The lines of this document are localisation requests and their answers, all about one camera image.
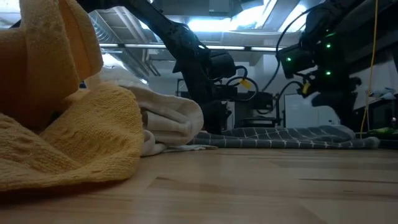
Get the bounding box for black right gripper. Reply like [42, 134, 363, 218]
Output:
[298, 71, 363, 130]

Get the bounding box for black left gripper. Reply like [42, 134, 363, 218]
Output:
[198, 83, 239, 135]

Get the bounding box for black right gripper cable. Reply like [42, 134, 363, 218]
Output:
[261, 6, 312, 94]

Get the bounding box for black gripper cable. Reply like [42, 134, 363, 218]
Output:
[225, 65, 259, 102]
[261, 6, 312, 94]

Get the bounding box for yellow knit towel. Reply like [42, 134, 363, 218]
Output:
[0, 0, 146, 192]

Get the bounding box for grey checked towel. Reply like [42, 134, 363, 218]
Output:
[189, 124, 381, 149]

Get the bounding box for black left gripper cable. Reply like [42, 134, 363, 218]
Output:
[225, 65, 259, 102]

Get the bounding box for silver corrugated air duct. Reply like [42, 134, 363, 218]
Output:
[88, 11, 125, 44]

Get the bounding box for yellow cable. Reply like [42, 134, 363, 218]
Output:
[359, 0, 379, 139]

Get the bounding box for white objects on shelf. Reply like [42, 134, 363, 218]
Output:
[368, 87, 398, 100]

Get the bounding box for ceiling light strip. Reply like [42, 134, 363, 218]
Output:
[99, 43, 280, 52]

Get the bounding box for white towel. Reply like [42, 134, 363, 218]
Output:
[83, 67, 218, 157]

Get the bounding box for white whiteboard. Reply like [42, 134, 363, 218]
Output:
[284, 93, 341, 128]

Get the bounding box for green object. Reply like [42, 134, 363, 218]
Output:
[368, 127, 398, 136]

